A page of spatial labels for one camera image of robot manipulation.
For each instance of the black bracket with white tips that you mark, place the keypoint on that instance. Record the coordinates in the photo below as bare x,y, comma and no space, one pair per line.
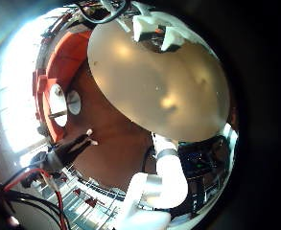
71,148

